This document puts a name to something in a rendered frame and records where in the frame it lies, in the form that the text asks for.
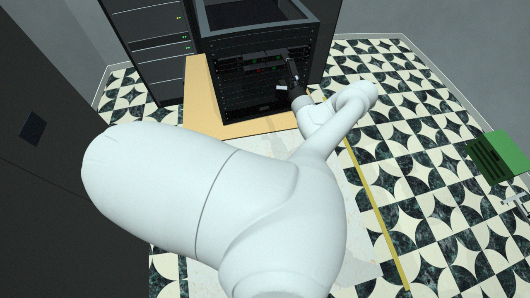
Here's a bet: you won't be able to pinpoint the tan wooden board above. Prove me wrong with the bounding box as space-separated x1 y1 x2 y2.
183 53 298 141

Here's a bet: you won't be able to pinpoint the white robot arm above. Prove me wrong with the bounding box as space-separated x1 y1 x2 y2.
81 80 378 298

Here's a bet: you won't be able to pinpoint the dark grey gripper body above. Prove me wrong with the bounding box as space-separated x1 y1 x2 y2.
288 81 308 103

